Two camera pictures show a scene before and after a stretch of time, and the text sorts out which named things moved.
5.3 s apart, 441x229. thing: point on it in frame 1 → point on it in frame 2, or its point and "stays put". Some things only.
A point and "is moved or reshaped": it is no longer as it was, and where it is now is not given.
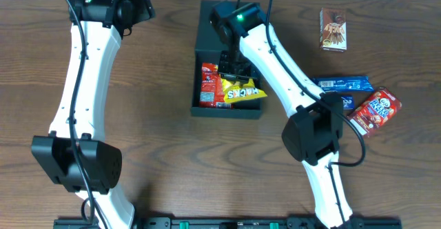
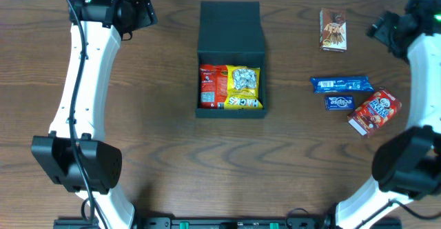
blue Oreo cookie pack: x=362 y=83 stays put
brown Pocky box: x=333 y=30 stays put
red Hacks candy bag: x=211 y=86 stays put
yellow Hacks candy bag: x=233 y=92 is moved or reshaped
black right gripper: x=234 y=74 → x=380 y=29
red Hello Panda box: x=375 y=110 stays put
